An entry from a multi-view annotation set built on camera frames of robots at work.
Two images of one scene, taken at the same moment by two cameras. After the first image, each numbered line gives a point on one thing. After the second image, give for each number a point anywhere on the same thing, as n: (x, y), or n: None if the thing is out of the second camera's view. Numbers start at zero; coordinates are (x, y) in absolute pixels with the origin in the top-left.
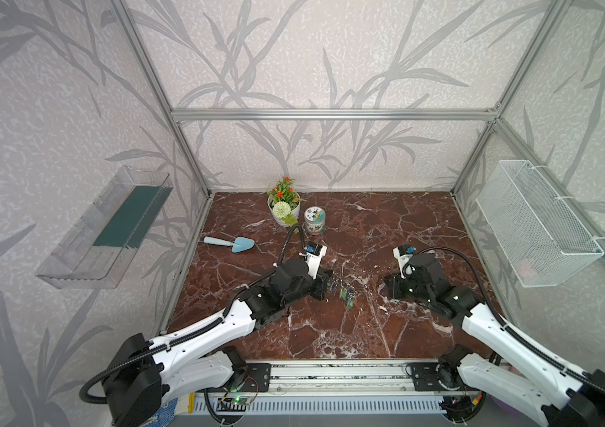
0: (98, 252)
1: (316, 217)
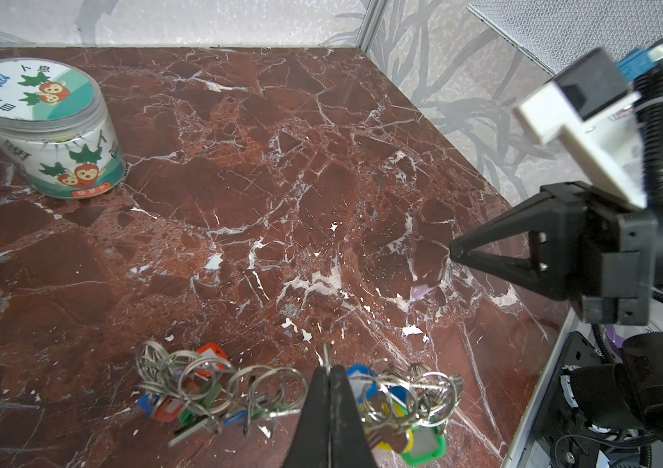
0: None
1: (51, 120)
